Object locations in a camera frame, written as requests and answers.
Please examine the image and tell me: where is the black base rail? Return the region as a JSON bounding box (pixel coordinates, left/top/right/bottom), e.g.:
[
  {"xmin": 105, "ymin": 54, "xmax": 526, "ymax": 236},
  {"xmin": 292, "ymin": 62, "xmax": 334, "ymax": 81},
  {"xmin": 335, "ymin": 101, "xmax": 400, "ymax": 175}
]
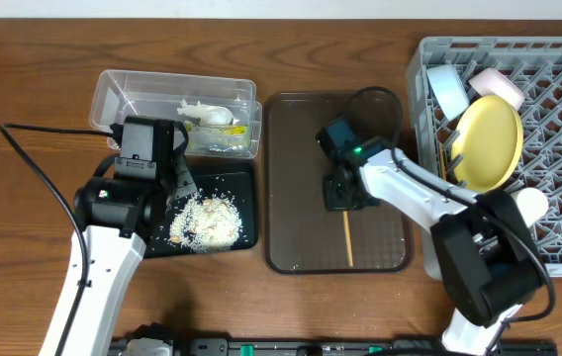
[{"xmin": 107, "ymin": 323, "xmax": 559, "ymax": 356}]

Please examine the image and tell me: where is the rice and nuts pile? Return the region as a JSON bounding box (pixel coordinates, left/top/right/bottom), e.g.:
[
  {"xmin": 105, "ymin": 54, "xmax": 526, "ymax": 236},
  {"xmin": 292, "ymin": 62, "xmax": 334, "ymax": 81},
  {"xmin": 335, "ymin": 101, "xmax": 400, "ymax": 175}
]
[{"xmin": 169, "ymin": 191, "xmax": 243, "ymax": 253}]

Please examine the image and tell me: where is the light blue bowl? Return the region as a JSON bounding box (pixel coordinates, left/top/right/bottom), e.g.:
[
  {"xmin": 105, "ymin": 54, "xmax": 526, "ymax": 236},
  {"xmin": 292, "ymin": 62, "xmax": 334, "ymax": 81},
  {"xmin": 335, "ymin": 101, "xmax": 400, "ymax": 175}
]
[{"xmin": 426, "ymin": 64, "xmax": 470, "ymax": 121}]

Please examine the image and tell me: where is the brown serving tray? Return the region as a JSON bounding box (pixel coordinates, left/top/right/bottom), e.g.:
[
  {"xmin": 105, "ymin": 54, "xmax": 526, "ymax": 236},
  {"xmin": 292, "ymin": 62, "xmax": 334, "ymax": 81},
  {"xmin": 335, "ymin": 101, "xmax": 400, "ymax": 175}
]
[{"xmin": 264, "ymin": 91, "xmax": 414, "ymax": 275}]

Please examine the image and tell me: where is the white tissue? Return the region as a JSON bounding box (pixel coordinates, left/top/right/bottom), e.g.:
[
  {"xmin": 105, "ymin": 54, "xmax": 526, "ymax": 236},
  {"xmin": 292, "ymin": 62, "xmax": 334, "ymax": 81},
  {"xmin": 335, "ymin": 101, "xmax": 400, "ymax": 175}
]
[{"xmin": 177, "ymin": 100, "xmax": 235, "ymax": 126}]

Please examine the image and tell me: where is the green snack wrapper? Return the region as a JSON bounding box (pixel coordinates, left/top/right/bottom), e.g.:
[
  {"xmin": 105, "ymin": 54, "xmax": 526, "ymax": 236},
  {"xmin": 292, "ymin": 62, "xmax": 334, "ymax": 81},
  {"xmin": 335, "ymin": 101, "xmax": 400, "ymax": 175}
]
[{"xmin": 185, "ymin": 121, "xmax": 249, "ymax": 152}]

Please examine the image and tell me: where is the clear plastic waste bin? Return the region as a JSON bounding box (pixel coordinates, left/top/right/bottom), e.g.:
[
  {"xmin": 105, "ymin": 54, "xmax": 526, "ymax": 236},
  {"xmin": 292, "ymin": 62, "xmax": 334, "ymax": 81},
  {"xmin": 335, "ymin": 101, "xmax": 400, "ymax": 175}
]
[{"xmin": 89, "ymin": 69, "xmax": 262, "ymax": 159}]

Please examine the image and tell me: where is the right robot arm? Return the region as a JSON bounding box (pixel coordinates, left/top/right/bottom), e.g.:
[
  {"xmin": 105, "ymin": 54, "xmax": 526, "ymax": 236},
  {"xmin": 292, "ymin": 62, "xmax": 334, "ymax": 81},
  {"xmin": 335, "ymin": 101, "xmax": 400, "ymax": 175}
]
[{"xmin": 316, "ymin": 118, "xmax": 555, "ymax": 355}]

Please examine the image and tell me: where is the pale green cup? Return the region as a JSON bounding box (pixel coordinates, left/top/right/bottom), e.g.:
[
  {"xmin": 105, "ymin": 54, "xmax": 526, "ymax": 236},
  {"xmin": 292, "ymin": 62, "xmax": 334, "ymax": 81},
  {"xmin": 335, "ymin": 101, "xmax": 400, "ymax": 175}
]
[{"xmin": 511, "ymin": 188, "xmax": 549, "ymax": 227}]

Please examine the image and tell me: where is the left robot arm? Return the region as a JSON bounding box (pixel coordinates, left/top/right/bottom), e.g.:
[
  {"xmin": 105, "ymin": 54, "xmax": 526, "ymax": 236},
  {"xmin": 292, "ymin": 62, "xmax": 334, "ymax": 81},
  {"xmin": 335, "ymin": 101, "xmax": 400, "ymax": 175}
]
[{"xmin": 41, "ymin": 117, "xmax": 189, "ymax": 355}]

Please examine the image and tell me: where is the grey dishwasher rack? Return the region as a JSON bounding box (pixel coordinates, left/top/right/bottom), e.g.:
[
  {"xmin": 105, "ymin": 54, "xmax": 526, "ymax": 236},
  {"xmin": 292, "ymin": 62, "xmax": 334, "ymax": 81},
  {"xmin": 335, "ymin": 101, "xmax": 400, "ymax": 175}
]
[{"xmin": 406, "ymin": 37, "xmax": 562, "ymax": 278}]

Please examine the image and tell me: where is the wooden chopstick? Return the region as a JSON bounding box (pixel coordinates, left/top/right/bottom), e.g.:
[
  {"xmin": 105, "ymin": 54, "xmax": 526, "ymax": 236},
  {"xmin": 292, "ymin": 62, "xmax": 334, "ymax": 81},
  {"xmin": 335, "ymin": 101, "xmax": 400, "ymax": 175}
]
[
  {"xmin": 342, "ymin": 211, "xmax": 354, "ymax": 267},
  {"xmin": 438, "ymin": 142, "xmax": 447, "ymax": 181}
]

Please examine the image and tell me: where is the black plastic tray bin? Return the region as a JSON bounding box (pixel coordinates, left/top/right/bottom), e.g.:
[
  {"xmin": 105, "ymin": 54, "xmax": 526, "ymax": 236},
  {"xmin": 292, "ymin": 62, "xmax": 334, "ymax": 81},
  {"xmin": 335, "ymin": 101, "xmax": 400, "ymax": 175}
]
[{"xmin": 144, "ymin": 163, "xmax": 257, "ymax": 259}]

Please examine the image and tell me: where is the yellow round plate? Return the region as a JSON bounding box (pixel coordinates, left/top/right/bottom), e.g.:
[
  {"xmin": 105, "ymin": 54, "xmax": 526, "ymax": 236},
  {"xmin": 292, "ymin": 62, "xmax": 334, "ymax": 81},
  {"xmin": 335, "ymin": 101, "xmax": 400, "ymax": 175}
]
[{"xmin": 450, "ymin": 95, "xmax": 523, "ymax": 193}]

